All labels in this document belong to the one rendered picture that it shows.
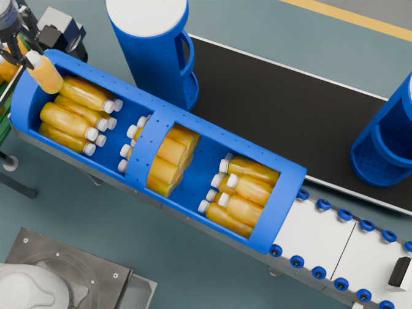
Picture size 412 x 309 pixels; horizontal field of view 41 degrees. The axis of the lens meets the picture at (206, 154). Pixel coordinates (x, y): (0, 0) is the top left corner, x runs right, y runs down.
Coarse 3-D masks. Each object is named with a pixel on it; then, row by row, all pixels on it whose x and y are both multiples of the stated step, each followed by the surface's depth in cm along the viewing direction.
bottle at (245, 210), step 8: (232, 200) 162; (240, 200) 162; (248, 200) 163; (232, 208) 162; (240, 208) 161; (248, 208) 161; (256, 208) 161; (240, 216) 161; (248, 216) 161; (256, 216) 160
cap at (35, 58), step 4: (28, 52) 144; (32, 52) 144; (36, 52) 144; (28, 56) 143; (32, 56) 143; (36, 56) 143; (40, 56) 145; (32, 60) 143; (36, 60) 143; (40, 60) 144; (32, 64) 143; (36, 64) 144
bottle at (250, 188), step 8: (240, 176) 162; (248, 176) 162; (240, 184) 160; (248, 184) 160; (256, 184) 160; (264, 184) 161; (240, 192) 161; (248, 192) 160; (256, 192) 160; (264, 192) 160; (256, 200) 161; (264, 200) 160
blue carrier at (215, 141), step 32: (64, 64) 166; (32, 96) 162; (128, 96) 163; (32, 128) 182; (128, 128) 186; (160, 128) 158; (192, 128) 160; (96, 160) 179; (192, 160) 183; (256, 160) 157; (288, 160) 163; (192, 192) 179; (288, 192) 152; (256, 224) 153
